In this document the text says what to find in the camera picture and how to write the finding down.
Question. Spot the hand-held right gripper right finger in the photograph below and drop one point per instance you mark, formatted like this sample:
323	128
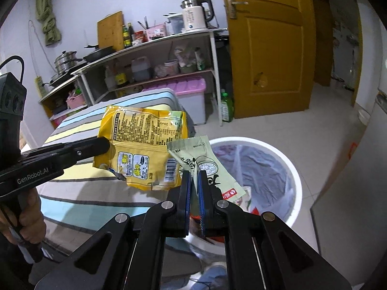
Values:
203	205

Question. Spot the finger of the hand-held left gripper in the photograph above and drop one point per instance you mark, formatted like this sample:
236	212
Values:
84	151

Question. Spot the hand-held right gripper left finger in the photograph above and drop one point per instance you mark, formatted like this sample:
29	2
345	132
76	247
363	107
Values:
186	199

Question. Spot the pale green packet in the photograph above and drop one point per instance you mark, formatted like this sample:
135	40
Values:
226	173

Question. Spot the yellow snack packet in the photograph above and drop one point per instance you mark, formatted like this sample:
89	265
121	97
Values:
142	127

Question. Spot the white trash bin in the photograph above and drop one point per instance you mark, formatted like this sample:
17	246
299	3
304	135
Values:
257	142

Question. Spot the person's left hand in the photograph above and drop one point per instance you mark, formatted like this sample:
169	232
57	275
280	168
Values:
31	220

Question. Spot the striped blanket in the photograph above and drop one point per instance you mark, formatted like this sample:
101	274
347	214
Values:
75	133

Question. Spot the pink basket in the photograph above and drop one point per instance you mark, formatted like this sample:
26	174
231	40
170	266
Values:
75	101

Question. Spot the wooden cabinet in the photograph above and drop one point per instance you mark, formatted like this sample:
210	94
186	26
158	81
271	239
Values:
45	105

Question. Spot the clear bin liner bag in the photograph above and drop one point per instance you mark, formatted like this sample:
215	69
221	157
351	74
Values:
266	175

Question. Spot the black stove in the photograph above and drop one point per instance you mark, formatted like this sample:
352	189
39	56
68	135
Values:
60	80

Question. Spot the clear plastic bottle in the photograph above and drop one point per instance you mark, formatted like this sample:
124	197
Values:
109	80

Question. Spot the yellow power strip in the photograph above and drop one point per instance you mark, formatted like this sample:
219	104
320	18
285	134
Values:
38	87

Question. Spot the yellow label oil bottle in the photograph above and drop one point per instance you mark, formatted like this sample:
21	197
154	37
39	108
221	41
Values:
121	80

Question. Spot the steel steamer pot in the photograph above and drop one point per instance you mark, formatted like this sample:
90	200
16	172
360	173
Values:
66	63

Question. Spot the black frying pan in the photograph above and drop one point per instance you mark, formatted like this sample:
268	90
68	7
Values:
99	53

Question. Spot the green plastic bottle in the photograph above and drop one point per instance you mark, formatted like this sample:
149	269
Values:
226	107

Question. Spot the pink lidded storage box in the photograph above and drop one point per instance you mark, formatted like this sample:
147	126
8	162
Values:
187	96

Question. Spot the white tub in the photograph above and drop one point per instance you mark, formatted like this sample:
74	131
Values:
171	68

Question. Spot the yellow label sauce bottle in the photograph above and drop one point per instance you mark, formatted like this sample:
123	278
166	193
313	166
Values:
125	37

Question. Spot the wooden cutting board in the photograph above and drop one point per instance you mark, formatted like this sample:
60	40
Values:
110	31

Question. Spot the dark sauce bottle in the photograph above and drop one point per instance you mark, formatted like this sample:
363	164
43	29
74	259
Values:
131	36

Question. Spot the red sauce jar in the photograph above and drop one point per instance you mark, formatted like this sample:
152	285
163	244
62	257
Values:
139	38

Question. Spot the white metal rack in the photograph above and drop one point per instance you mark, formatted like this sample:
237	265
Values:
151	43

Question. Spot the pink chopstick holder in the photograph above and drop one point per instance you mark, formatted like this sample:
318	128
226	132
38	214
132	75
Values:
156	32

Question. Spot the green white bottle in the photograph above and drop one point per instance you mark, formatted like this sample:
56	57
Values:
200	60

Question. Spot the green hanging cloth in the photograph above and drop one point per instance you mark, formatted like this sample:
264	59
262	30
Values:
48	15

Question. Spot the silver refrigerator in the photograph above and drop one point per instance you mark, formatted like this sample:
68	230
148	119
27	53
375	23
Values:
356	202

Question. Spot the clear plastic container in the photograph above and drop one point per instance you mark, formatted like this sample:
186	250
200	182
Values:
175	24

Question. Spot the wooden door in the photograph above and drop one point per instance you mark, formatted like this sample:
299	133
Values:
272	51

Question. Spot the white electric kettle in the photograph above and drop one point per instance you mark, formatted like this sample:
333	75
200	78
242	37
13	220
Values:
193	18

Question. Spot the white basin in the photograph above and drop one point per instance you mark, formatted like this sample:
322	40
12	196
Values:
364	117

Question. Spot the wooden door frame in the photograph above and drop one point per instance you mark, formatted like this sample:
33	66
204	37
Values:
358	36

